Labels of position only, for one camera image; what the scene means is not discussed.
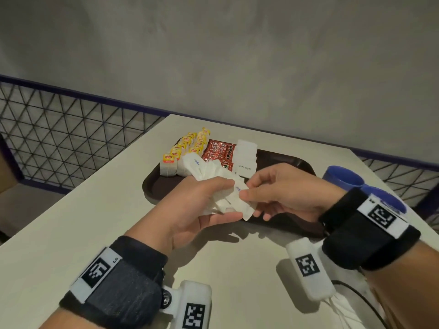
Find person's right hand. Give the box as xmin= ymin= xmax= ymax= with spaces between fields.
xmin=238 ymin=163 xmax=347 ymax=223

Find person's left hand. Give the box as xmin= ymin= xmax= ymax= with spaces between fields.
xmin=124 ymin=174 xmax=244 ymax=256

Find brown plastic tray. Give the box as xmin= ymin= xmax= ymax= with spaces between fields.
xmin=142 ymin=138 xmax=325 ymax=237

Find row of white tea bags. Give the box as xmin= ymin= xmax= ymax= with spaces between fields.
xmin=177 ymin=127 xmax=210 ymax=177
xmin=160 ymin=132 xmax=198 ymax=177

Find square white sugar packet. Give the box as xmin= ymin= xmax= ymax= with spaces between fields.
xmin=226 ymin=178 xmax=256 ymax=222

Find bundle of white sugar packets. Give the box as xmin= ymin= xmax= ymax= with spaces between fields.
xmin=183 ymin=152 xmax=241 ymax=216

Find row of white sugar packets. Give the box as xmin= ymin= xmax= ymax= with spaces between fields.
xmin=233 ymin=139 xmax=258 ymax=179

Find row of red coffee sachets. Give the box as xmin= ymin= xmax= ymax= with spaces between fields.
xmin=201 ymin=139 xmax=237 ymax=172

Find blue and white bowl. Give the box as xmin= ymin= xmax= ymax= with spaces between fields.
xmin=322 ymin=165 xmax=365 ymax=191
xmin=360 ymin=185 xmax=407 ymax=215

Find black wristband white markers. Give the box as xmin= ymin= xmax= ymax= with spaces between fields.
xmin=59 ymin=235 xmax=169 ymax=329
xmin=319 ymin=187 xmax=422 ymax=271

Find wooden stir sticks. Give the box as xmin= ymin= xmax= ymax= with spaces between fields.
xmin=331 ymin=280 xmax=388 ymax=329

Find purple metal mesh railing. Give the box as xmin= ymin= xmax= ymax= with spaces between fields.
xmin=0 ymin=74 xmax=439 ymax=233

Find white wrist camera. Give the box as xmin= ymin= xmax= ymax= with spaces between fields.
xmin=159 ymin=280 xmax=213 ymax=329
xmin=285 ymin=237 xmax=336 ymax=302

